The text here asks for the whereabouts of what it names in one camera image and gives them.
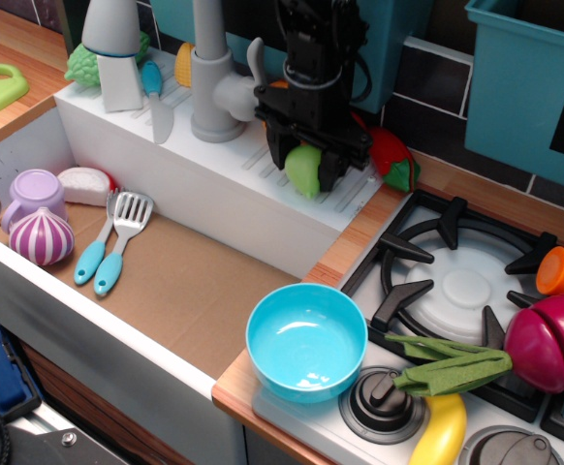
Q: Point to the purple toy cup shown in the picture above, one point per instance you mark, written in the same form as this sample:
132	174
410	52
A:
31	190

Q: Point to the turquoise plastic bowl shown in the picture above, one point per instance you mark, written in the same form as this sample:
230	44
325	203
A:
306	342

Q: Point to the toy fork blue handle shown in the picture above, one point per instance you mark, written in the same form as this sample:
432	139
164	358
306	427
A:
94	253

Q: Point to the toy knife blue handle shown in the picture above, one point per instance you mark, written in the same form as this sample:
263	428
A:
162	116

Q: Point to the green toy artichoke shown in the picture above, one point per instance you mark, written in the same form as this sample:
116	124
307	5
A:
82	64

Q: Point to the white toy sink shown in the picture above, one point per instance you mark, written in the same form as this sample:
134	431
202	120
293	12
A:
230	192

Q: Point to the green toy pear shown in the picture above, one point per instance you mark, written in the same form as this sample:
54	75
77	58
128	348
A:
302	169

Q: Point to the grey toy faucet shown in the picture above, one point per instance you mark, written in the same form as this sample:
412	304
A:
224	101

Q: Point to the white toy stove top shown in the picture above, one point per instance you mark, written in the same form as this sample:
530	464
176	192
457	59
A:
321	427

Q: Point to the magenta toy beet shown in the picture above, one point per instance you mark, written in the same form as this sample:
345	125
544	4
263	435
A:
535	343

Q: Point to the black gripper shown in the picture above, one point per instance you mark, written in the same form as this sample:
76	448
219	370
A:
319	113

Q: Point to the yellow toy corn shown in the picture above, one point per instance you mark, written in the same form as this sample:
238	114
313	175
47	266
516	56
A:
182	65

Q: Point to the yellow toy banana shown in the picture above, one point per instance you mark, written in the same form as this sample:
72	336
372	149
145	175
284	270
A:
443	437

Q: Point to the grey stove knob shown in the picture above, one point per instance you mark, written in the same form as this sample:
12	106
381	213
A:
377	411
508	445

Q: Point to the teal bin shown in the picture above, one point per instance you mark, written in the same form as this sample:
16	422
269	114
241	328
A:
516	102
389	25

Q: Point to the teal bin centre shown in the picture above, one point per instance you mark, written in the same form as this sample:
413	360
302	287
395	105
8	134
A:
389	25

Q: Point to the toy spatula blue handle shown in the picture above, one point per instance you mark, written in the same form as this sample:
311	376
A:
131	214

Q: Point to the green felt leaves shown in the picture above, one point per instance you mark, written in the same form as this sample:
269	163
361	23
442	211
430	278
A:
450	367

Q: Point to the white red toy cheese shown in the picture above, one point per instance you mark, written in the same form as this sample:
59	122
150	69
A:
86	185

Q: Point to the teal bin right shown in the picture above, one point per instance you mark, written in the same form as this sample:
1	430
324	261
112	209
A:
516	102

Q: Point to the purple striped toy onion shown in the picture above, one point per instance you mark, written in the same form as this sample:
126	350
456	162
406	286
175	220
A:
42	237

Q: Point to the brown cardboard sheet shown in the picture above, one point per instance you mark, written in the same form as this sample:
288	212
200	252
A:
182	301

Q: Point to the black stove grate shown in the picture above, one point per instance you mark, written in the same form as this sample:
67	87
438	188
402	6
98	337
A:
442	270

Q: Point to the orange toy carrot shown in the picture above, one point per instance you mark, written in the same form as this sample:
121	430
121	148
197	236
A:
550	275

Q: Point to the orange toy pumpkin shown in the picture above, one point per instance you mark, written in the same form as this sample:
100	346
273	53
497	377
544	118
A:
278	84

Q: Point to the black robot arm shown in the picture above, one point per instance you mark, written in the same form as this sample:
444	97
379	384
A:
323	39

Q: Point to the red toy pepper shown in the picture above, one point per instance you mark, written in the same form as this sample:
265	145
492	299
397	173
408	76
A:
392	158

